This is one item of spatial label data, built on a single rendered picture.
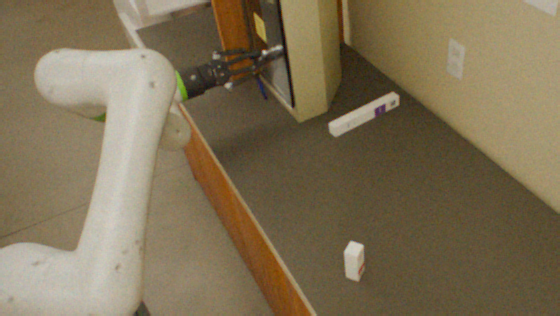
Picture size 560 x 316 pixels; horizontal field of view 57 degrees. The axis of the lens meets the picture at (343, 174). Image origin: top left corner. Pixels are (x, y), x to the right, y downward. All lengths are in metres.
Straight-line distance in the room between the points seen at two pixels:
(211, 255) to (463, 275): 1.59
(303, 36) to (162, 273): 1.49
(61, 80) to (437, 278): 0.92
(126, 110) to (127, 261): 0.27
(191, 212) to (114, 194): 1.89
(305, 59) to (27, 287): 0.99
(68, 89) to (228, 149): 0.68
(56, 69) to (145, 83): 0.18
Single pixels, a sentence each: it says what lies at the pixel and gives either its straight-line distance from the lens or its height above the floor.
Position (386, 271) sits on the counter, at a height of 0.94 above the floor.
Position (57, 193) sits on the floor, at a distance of 3.32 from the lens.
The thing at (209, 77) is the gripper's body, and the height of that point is 1.18.
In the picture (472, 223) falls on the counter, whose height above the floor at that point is 0.94.
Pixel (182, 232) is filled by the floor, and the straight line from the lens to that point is 2.79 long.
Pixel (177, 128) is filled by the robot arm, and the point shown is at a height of 1.15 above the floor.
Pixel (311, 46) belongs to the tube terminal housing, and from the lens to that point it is 1.62.
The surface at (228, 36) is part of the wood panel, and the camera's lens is 1.92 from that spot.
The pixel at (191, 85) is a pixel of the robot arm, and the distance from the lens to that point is 1.57.
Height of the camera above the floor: 2.00
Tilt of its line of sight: 44 degrees down
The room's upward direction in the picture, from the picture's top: 4 degrees counter-clockwise
